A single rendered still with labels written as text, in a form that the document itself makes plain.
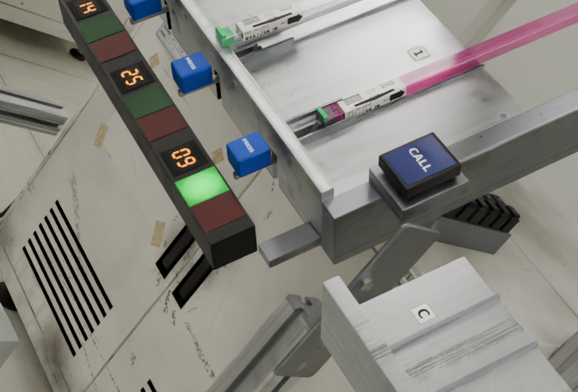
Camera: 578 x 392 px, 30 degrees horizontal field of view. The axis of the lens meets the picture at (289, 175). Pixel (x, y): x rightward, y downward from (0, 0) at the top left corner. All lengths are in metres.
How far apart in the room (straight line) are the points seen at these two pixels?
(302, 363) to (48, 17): 1.73
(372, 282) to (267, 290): 0.47
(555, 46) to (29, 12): 1.43
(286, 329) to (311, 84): 0.21
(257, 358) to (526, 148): 0.28
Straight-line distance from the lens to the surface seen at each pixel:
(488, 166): 0.90
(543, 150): 0.93
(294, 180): 0.88
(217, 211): 0.86
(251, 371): 0.90
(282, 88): 0.94
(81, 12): 1.05
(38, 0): 2.47
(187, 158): 0.90
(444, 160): 0.82
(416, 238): 0.82
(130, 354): 1.46
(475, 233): 1.30
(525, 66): 3.10
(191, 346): 1.37
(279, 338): 0.88
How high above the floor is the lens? 1.01
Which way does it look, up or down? 21 degrees down
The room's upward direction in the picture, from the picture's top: 39 degrees clockwise
